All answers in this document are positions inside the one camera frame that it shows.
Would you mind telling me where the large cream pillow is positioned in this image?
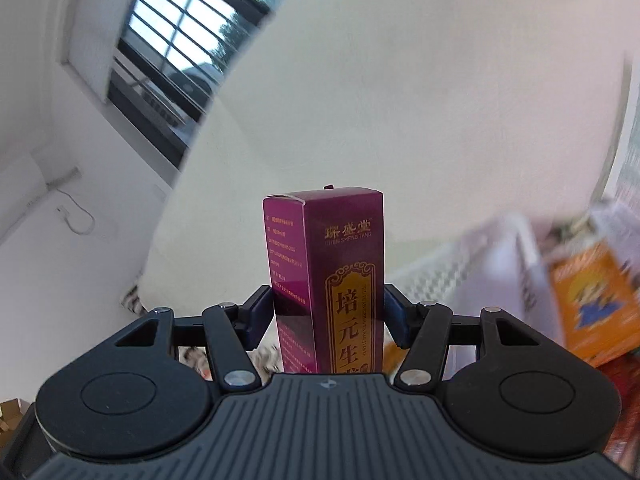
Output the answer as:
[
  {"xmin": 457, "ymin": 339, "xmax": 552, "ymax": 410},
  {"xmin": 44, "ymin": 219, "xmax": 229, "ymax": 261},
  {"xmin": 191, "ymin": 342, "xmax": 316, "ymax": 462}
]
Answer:
[{"xmin": 139, "ymin": 0, "xmax": 639, "ymax": 315}]

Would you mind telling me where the white perforated plastic basket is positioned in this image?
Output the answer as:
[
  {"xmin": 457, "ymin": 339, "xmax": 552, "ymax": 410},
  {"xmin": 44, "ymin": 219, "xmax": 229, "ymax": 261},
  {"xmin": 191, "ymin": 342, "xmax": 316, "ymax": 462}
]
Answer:
[{"xmin": 387, "ymin": 214, "xmax": 564, "ymax": 344}]

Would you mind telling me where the orange cartoon box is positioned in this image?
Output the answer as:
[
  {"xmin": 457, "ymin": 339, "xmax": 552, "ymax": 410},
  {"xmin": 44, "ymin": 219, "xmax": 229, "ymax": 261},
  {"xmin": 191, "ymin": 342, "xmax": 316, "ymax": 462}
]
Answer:
[{"xmin": 548, "ymin": 240, "xmax": 639, "ymax": 367}]

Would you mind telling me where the window with dark frame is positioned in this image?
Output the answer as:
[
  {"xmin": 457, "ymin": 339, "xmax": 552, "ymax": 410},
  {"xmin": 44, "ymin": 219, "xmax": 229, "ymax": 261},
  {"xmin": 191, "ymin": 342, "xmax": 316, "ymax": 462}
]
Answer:
[{"xmin": 107, "ymin": 0, "xmax": 281, "ymax": 167}]

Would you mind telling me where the magenta medicine box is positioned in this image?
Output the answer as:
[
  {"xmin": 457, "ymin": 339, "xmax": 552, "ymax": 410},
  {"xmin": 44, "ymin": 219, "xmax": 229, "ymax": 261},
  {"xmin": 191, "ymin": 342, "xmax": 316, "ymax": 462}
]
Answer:
[{"xmin": 262, "ymin": 188, "xmax": 384, "ymax": 374}]

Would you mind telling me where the zebra striped fabric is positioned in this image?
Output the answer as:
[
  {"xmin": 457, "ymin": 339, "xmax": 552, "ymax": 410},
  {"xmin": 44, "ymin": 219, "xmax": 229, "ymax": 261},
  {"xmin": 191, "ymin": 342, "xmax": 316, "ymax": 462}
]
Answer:
[{"xmin": 120, "ymin": 284, "xmax": 148, "ymax": 316}]

